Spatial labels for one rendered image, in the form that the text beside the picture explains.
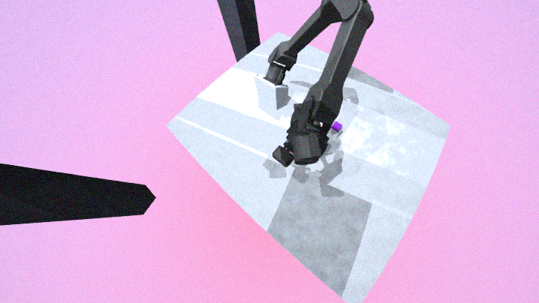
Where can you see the purple button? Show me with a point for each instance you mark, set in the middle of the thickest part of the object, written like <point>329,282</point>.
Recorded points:
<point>335,129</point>

